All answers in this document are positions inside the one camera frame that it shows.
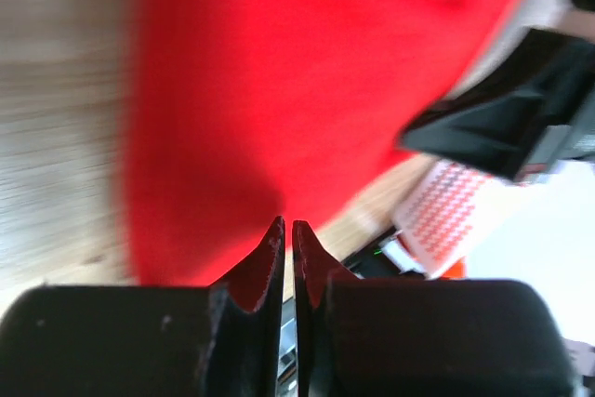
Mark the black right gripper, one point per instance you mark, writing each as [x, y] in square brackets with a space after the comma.
[534, 109]

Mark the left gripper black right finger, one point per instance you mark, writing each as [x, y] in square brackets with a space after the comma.
[413, 337]

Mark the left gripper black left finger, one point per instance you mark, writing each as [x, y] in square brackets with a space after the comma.
[103, 340]

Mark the red t shirt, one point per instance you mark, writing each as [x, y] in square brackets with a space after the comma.
[244, 110]

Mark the white perforated plastic basket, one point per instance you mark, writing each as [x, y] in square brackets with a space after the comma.
[448, 214]

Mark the orange crumpled t shirt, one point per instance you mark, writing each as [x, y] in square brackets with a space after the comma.
[458, 271]

